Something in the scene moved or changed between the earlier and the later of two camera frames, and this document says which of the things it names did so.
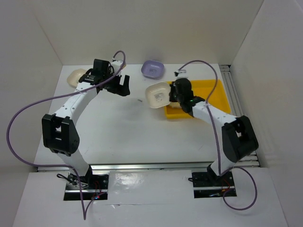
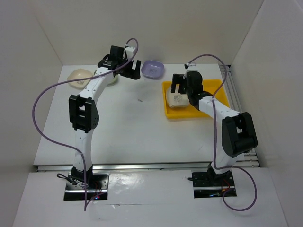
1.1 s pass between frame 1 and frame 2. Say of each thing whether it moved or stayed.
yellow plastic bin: stayed
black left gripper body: moved
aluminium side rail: stayed
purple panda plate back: stayed
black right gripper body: moved
